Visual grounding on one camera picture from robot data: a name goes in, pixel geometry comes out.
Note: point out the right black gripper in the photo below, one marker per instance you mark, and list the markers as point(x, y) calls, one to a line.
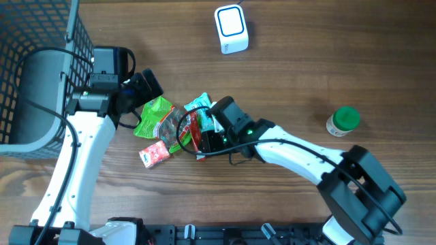
point(211, 138)

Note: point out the green snack bag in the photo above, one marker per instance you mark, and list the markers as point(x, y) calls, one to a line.
point(160, 119)

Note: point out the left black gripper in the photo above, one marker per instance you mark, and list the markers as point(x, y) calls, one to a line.
point(145, 94)

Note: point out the red small tissue pack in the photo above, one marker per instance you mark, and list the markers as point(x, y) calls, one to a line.
point(154, 154)

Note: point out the red stick packet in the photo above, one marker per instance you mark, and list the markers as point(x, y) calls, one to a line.
point(195, 132)

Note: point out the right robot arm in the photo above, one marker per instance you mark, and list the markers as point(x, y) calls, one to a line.
point(360, 194)

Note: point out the teal wipes pack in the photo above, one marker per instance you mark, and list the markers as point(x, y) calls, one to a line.
point(205, 121)

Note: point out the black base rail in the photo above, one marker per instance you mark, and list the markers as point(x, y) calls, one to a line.
point(123, 230)

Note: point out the white barcode scanner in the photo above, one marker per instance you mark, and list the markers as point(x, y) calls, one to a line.
point(231, 28)

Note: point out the green lid jar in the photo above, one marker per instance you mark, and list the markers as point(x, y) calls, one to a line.
point(343, 121)

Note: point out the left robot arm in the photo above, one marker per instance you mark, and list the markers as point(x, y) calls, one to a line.
point(92, 116)

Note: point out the grey plastic mesh basket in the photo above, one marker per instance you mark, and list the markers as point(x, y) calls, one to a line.
point(45, 54)

